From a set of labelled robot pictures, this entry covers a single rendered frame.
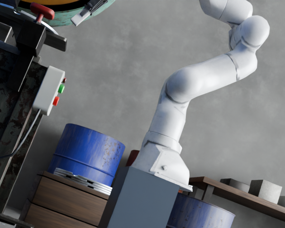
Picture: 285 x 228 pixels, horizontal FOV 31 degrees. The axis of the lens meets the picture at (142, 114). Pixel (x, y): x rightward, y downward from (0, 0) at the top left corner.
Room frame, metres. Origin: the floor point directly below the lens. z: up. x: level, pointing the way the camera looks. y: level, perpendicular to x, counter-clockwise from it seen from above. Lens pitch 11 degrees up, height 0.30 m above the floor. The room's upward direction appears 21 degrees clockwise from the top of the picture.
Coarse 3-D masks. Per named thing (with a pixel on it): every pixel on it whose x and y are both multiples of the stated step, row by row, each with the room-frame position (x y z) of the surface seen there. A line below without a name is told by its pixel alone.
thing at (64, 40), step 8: (0, 16) 1.65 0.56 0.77; (8, 16) 1.63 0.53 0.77; (8, 24) 1.71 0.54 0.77; (16, 24) 1.66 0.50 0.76; (16, 32) 1.66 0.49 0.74; (48, 32) 1.65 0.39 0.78; (48, 40) 1.72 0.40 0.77; (56, 40) 1.69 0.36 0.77; (64, 40) 1.66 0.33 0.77; (56, 48) 1.79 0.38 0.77; (64, 48) 1.75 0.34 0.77
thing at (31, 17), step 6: (0, 6) 1.58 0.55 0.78; (6, 6) 1.56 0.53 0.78; (6, 12) 1.62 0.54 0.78; (12, 12) 1.60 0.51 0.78; (24, 12) 1.57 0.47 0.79; (18, 18) 1.64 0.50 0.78; (24, 18) 1.61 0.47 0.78; (30, 18) 1.59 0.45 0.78; (42, 24) 1.61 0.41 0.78; (48, 30) 1.65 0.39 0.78; (54, 30) 1.65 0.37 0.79
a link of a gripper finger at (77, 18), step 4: (84, 8) 1.72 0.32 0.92; (80, 12) 1.72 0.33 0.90; (88, 12) 1.72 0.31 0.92; (76, 16) 1.72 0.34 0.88; (80, 16) 1.72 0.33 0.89; (84, 16) 1.72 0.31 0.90; (72, 20) 1.72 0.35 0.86; (76, 20) 1.72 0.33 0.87; (80, 20) 1.72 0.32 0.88; (76, 24) 1.72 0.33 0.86
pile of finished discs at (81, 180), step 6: (54, 174) 2.16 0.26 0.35; (60, 174) 2.12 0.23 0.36; (66, 174) 2.10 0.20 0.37; (72, 174) 2.09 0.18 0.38; (72, 180) 2.08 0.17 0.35; (78, 180) 2.08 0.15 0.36; (84, 180) 2.07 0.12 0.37; (90, 180) 2.08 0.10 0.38; (90, 186) 2.12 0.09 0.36; (96, 186) 2.08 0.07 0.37; (102, 186) 2.09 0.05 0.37; (108, 186) 2.11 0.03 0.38; (102, 192) 2.10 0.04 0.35; (108, 192) 2.12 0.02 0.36
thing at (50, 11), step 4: (32, 4) 1.36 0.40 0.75; (36, 4) 1.36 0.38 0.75; (32, 8) 1.38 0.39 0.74; (36, 8) 1.36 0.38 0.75; (40, 8) 1.36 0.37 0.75; (44, 8) 1.36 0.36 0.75; (48, 8) 1.36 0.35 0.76; (36, 12) 1.40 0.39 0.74; (40, 12) 1.38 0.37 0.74; (44, 12) 1.37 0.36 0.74; (48, 12) 1.36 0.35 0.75; (52, 12) 1.37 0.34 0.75; (40, 16) 1.38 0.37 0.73; (44, 16) 1.41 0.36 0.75; (48, 16) 1.39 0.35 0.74; (52, 16) 1.38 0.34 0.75; (36, 20) 1.38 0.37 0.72; (40, 20) 1.39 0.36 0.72
